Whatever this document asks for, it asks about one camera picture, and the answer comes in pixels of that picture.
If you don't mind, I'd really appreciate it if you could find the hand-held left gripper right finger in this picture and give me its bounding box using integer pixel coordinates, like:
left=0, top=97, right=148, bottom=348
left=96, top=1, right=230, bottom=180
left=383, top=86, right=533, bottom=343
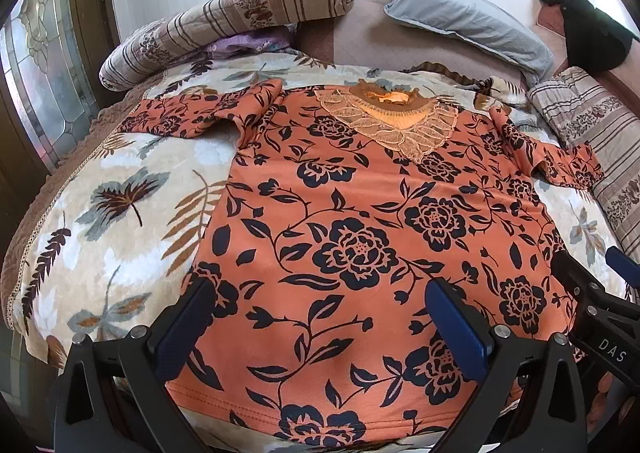
left=424, top=277, right=588, bottom=453

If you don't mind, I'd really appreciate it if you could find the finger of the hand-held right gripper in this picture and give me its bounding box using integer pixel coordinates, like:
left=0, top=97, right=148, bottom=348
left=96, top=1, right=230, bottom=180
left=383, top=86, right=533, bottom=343
left=551, top=249, right=608, bottom=321
left=605, top=247, right=640, bottom=306

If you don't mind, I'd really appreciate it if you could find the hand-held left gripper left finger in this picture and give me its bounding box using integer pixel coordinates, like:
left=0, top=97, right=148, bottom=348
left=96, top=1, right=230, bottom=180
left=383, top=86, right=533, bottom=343
left=52, top=277, right=221, bottom=453

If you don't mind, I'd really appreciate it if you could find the orange floral shirt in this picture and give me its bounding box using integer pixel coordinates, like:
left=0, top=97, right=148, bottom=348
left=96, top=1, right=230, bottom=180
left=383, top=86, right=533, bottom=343
left=134, top=78, right=606, bottom=449

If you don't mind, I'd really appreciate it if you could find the leaf printed plush blanket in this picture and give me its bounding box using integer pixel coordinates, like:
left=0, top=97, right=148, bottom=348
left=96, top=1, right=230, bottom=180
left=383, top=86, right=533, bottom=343
left=10, top=50, right=640, bottom=453

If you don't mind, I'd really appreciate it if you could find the striped folded quilt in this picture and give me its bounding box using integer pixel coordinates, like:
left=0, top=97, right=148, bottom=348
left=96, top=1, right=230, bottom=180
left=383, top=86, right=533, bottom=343
left=527, top=66, right=640, bottom=264

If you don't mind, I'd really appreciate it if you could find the brown lace-edged bedspread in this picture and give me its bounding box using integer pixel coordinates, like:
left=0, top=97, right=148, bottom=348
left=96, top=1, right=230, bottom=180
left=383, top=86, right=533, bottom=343
left=0, top=96, right=136, bottom=329

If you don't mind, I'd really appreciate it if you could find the black cloth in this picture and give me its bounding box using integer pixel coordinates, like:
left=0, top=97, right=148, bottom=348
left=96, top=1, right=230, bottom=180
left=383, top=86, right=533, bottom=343
left=536, top=0, right=640, bottom=74

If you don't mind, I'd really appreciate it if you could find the grey pillow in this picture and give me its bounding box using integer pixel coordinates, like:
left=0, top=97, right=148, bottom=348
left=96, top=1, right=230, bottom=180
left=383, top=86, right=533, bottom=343
left=370, top=0, right=555, bottom=86

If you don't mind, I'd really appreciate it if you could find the purple cloth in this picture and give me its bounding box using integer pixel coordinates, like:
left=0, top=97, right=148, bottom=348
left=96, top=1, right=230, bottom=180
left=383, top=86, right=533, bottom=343
left=202, top=28, right=296, bottom=59

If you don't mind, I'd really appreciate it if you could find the stained glass window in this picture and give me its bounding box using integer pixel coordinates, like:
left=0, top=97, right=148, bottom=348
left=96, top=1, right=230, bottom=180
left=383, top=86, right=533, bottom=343
left=0, top=0, right=108, bottom=174

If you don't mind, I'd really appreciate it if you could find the striped rolled quilt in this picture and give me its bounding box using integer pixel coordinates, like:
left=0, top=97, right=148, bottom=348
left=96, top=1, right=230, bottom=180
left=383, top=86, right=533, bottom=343
left=99, top=0, right=357, bottom=93

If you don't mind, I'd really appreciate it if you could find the brown bed sheet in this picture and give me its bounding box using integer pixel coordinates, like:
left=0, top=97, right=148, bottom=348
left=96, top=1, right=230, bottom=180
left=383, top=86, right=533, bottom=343
left=292, top=0, right=640, bottom=99

